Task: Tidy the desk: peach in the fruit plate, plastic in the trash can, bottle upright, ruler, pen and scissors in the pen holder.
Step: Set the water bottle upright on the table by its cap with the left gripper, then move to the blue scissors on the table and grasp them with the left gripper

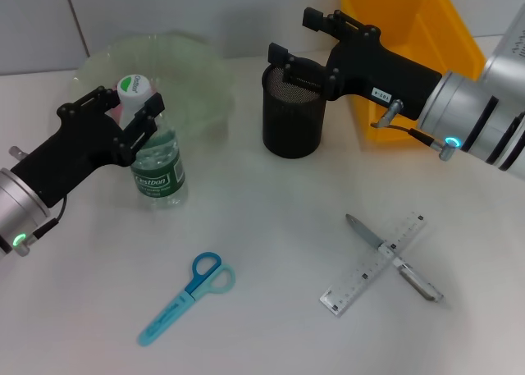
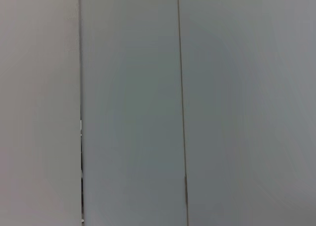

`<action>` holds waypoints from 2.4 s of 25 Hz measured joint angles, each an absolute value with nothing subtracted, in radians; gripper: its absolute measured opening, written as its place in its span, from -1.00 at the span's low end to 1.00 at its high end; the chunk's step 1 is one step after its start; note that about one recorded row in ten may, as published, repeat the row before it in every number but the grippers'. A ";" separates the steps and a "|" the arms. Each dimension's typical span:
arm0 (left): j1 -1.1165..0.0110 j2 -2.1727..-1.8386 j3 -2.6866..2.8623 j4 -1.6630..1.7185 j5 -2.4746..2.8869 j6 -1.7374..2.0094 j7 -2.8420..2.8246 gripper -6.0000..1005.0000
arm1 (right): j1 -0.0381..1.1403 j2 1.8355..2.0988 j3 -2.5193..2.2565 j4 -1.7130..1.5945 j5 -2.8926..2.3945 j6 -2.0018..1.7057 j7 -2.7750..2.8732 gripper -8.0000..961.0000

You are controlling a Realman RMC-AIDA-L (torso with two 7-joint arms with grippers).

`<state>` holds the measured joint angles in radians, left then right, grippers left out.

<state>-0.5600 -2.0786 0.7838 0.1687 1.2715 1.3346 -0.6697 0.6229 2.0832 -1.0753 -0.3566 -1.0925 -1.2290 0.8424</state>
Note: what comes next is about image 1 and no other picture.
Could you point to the black mesh pen cup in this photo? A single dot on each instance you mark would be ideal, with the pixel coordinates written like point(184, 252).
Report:
point(293, 124)

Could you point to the yellow plastic bin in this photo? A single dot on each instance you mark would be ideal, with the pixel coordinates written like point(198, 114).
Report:
point(430, 30)

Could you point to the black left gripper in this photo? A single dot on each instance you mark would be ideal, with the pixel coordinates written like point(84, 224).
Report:
point(82, 145)

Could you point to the grey white pen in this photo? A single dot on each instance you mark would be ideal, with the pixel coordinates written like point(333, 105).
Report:
point(371, 237)

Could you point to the blue children's scissors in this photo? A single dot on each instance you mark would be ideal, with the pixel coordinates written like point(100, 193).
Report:
point(193, 293)

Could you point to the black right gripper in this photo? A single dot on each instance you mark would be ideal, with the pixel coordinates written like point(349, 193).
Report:
point(369, 67)

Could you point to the clear green-label water bottle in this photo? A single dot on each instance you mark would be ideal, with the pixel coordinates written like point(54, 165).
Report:
point(160, 174)

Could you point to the green glass fruit plate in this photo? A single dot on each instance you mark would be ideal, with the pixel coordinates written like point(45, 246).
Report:
point(193, 88)

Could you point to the pink knitted peach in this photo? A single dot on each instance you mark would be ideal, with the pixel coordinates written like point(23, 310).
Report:
point(117, 111)

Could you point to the clear plastic ruler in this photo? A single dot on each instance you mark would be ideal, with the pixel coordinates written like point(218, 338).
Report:
point(369, 272)

